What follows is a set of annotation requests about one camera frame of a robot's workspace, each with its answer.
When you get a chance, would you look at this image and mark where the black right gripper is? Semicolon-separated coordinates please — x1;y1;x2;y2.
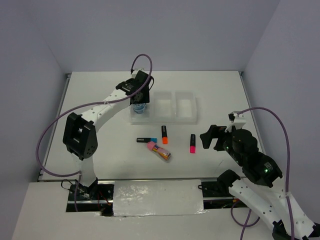
198;123;244;165

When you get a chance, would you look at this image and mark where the blue cleaning gel jar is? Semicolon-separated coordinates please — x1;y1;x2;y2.
132;103;147;114

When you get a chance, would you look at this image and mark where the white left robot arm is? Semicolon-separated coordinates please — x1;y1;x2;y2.
62;70;154;200

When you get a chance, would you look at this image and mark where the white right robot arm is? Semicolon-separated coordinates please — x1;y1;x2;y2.
200;125;320;240

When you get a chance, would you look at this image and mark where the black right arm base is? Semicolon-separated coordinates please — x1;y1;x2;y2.
197;181;239;210

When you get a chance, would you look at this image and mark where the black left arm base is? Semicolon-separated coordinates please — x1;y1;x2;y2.
60;179;115;217

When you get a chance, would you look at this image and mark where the pink highlighter with black cap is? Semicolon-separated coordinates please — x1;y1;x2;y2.
189;134;196;154

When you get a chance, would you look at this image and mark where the clear three-compartment plastic organizer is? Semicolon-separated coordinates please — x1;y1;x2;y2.
128;91;198;125

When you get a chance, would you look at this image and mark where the blue highlighter with black cap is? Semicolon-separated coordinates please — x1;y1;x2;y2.
136;137;158;143

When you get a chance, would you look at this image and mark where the orange highlighter with black cap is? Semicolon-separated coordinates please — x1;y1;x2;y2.
161;125;168;145

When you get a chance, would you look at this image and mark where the pink tube of coloured pens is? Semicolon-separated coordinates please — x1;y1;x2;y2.
146;141;172;161

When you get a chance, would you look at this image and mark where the white foil-covered front panel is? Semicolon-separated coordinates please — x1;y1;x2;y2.
112;179;206;217

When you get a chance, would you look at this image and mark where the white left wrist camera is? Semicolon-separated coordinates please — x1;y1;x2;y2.
131;67;145;76

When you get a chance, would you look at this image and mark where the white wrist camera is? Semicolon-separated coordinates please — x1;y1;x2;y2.
224;111;247;133
131;67;145;76

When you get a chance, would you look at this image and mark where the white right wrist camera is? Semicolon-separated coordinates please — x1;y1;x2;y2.
224;111;247;133

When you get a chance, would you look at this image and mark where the silver metal table rail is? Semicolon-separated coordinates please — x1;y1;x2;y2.
37;176;251;183

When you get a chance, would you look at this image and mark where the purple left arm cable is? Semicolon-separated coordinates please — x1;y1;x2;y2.
35;53;153;213

